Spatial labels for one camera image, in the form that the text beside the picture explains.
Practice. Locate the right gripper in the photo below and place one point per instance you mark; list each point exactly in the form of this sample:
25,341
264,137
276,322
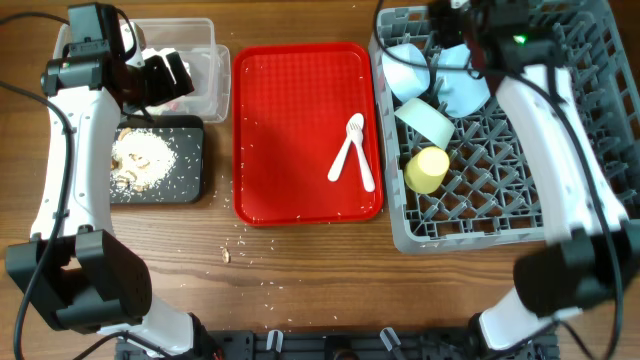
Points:
447,23

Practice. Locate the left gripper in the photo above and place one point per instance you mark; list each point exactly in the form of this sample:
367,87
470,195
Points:
165,88

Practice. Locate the light blue bowl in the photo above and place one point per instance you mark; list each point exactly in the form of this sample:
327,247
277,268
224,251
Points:
405,70

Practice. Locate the light blue plate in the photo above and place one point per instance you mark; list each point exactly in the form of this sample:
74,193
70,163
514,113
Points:
463,93

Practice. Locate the food scraps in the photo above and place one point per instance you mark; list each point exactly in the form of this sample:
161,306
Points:
140,160

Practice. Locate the green bowl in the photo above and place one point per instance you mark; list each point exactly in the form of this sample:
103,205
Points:
427,121

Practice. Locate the yellow plastic cup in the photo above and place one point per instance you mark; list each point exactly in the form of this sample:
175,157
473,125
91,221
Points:
425,171

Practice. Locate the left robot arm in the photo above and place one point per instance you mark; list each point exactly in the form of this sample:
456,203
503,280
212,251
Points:
73,271

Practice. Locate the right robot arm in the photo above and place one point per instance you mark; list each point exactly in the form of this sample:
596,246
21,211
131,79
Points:
592,251

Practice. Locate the grey dishwasher rack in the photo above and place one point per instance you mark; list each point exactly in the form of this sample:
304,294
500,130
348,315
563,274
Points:
488,195

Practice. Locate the clear plastic bin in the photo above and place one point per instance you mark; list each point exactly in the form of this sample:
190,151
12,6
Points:
206,61

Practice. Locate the black plastic tray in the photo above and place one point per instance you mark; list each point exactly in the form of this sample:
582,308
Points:
185,134

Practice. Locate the red serving tray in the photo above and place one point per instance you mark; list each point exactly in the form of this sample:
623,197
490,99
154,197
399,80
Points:
290,109

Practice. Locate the food crumb on table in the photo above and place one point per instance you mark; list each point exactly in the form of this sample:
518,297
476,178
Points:
226,255

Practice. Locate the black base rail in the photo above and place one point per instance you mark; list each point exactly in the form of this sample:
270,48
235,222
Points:
432,344

